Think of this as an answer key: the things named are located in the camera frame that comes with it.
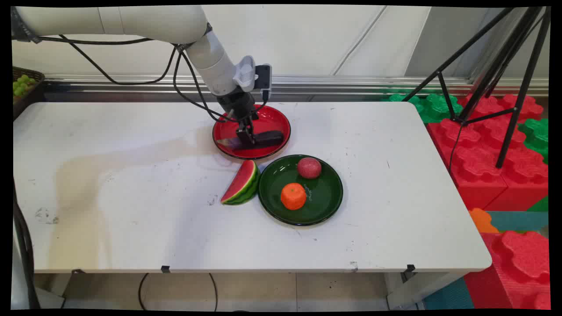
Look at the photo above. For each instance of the orange foam block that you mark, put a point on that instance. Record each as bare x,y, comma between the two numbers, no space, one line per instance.
482,220

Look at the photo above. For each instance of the teal foam mat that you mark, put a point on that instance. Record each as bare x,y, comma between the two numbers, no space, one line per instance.
518,220
448,296

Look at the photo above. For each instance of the black wrist camera white mount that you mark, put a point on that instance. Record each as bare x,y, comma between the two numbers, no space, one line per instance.
262,77

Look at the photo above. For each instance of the white table leg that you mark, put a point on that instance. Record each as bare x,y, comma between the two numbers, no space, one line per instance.
417,289

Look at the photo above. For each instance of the black table edge clip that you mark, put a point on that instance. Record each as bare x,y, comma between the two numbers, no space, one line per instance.
410,268
165,269
78,271

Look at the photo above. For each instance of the red toy apple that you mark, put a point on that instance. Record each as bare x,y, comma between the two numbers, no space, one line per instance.
309,168

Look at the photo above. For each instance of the toy watermelon slice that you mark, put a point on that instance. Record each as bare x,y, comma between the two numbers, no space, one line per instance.
240,184

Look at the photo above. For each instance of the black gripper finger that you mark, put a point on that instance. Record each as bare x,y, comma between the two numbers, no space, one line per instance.
242,134
251,131

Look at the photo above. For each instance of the dark green round plate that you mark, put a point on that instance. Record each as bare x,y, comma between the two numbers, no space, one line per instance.
322,197

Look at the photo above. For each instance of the large red foam block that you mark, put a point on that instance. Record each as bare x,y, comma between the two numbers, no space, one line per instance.
478,166

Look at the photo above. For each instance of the dark wicker basket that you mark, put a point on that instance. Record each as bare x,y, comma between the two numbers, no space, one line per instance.
35,94

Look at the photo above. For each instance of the green toy grapes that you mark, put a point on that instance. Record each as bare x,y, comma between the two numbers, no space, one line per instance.
22,85

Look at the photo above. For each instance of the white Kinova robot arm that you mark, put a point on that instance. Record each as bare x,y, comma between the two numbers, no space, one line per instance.
153,22

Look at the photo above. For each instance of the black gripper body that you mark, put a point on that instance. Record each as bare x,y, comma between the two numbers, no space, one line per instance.
239,105

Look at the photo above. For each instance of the orange toy tangerine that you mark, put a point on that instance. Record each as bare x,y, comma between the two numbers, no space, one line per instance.
293,196

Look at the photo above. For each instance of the dark purple toy eggplant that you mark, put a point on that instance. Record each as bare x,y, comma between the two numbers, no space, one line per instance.
268,139

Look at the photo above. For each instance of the aluminium wall rail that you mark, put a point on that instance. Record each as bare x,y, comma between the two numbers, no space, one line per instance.
351,84

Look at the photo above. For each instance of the green foam block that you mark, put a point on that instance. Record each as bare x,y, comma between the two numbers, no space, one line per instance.
432,107
536,134

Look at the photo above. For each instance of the black tripod stand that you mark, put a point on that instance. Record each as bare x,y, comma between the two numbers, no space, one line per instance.
518,66

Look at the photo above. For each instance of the red round plate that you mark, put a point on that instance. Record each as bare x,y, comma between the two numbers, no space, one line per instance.
272,120

